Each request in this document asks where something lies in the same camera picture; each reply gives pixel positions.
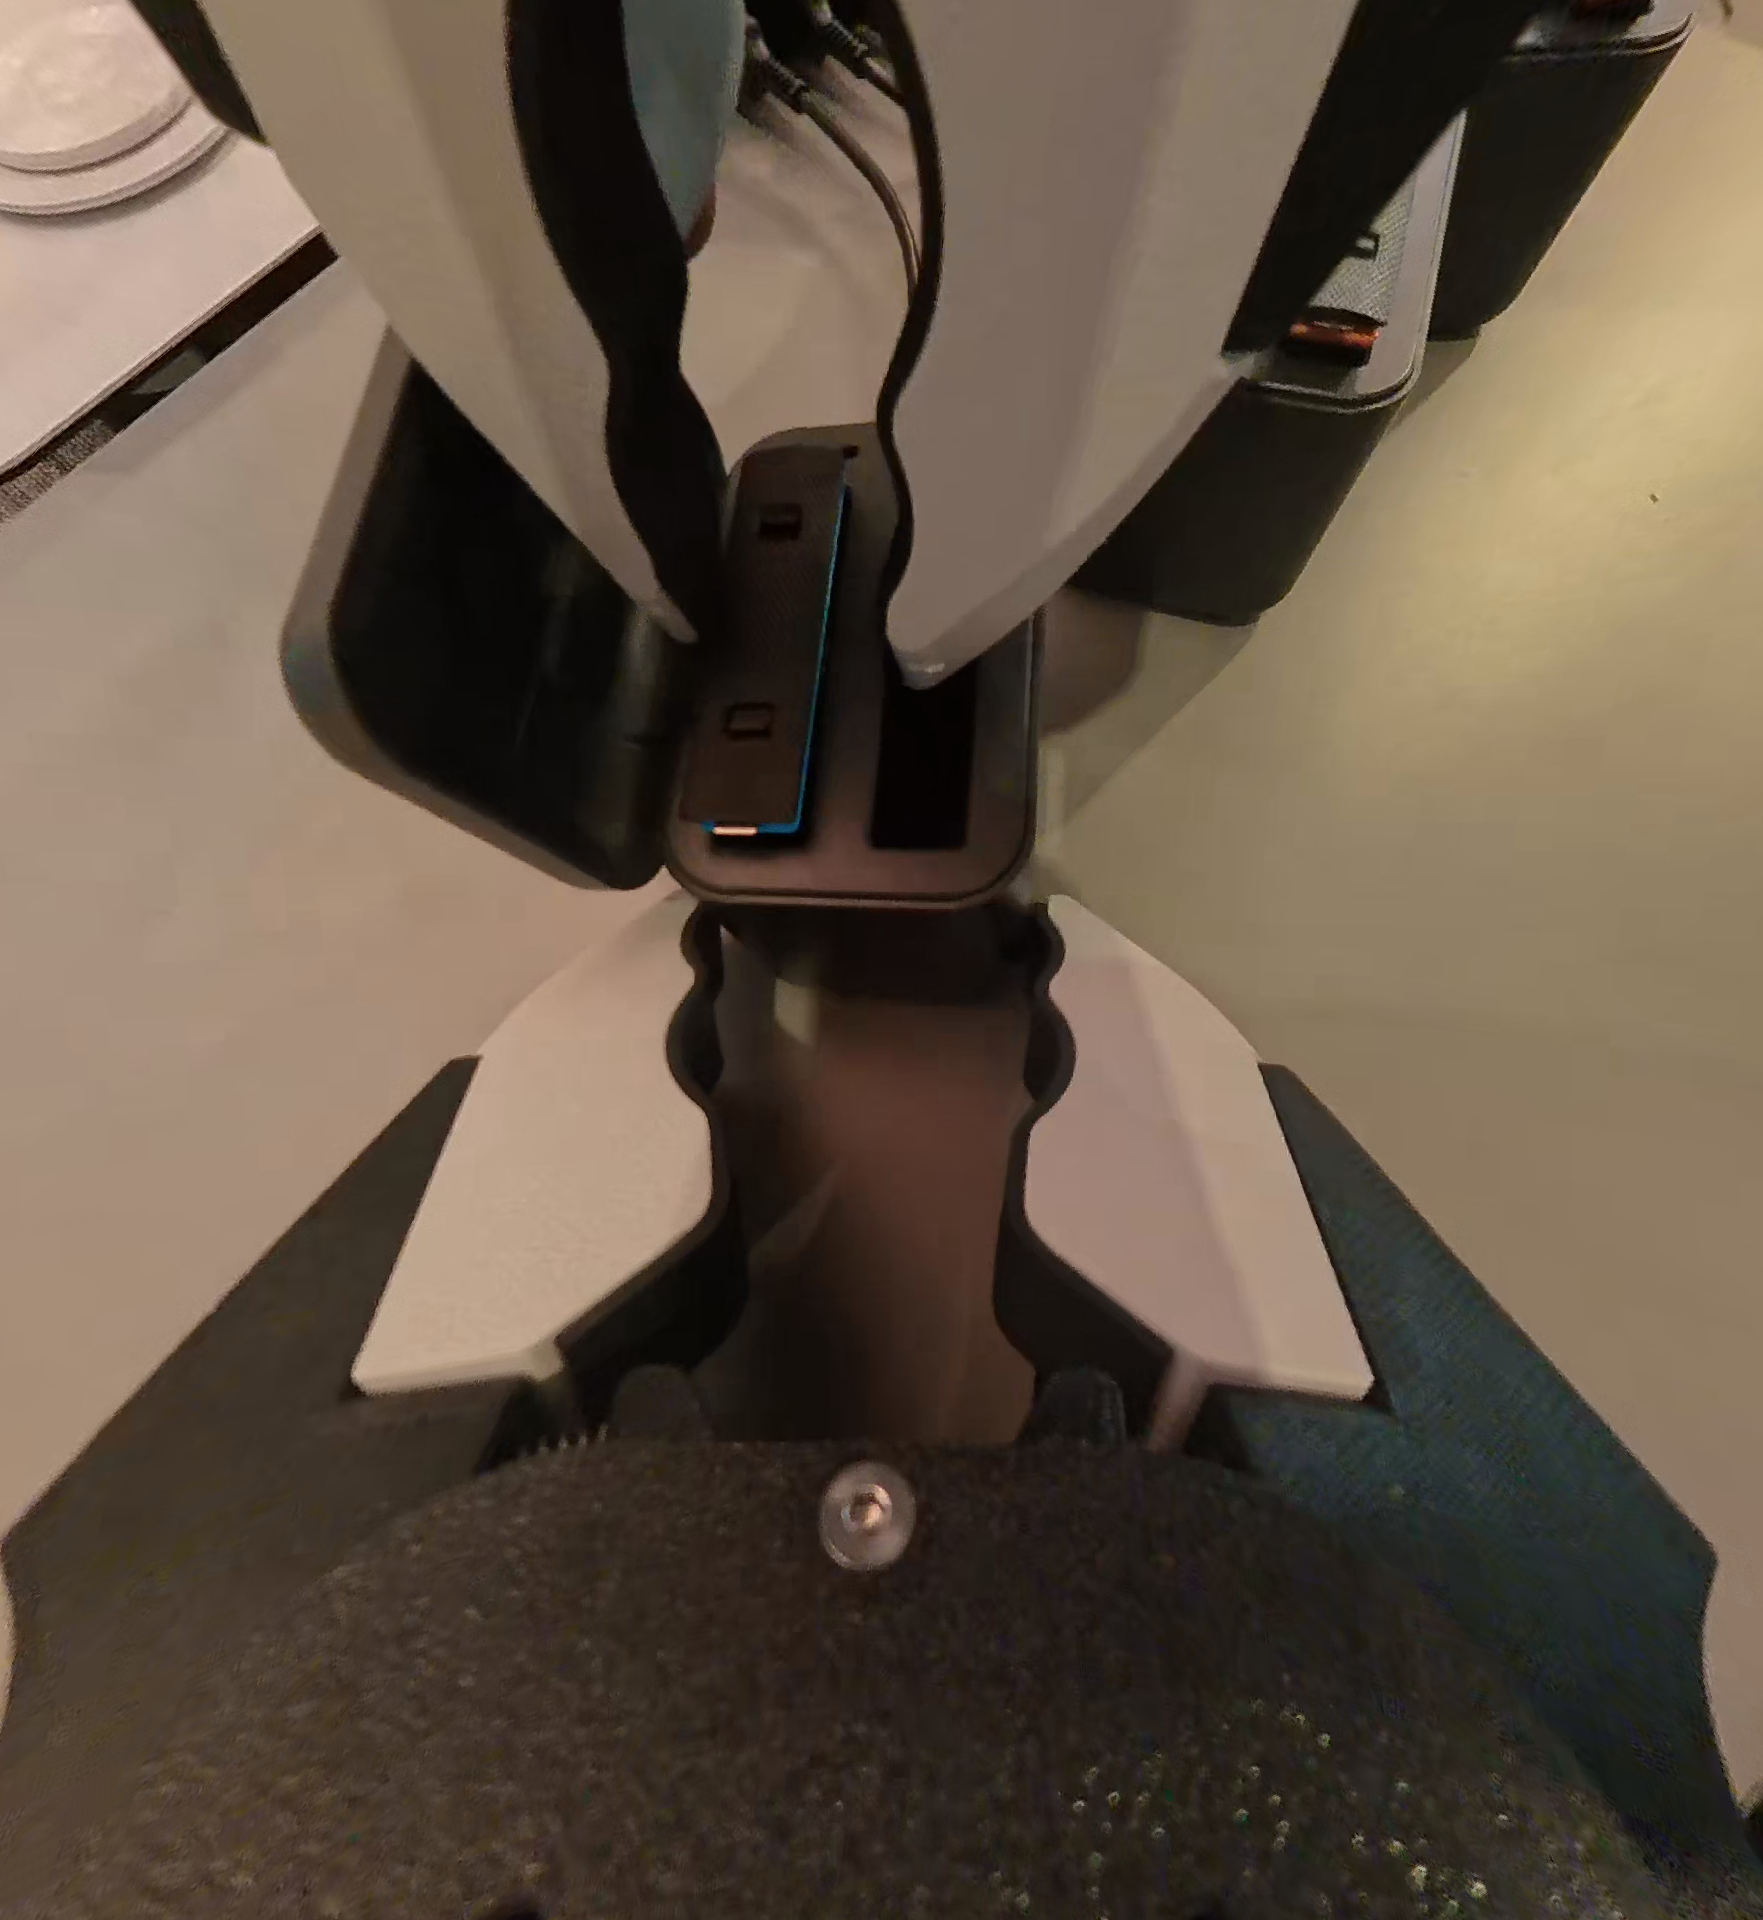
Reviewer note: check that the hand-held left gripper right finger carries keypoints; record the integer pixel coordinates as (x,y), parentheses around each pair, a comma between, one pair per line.
(1196,1200)

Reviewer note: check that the blue trimmed black battery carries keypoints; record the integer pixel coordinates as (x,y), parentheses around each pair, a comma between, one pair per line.
(769,645)

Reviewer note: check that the person's right hand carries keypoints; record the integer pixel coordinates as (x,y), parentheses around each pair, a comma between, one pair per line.
(678,119)

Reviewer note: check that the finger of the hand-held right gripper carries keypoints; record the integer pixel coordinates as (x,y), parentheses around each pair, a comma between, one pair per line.
(1105,300)
(417,224)

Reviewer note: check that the orange trimmed black battery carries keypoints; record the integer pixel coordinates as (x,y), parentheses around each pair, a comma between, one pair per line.
(1345,300)

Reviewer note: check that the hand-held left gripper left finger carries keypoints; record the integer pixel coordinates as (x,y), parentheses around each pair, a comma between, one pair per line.
(551,1200)

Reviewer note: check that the black battery charger case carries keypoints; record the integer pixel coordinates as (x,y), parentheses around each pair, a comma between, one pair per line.
(1541,179)
(491,675)
(1226,494)

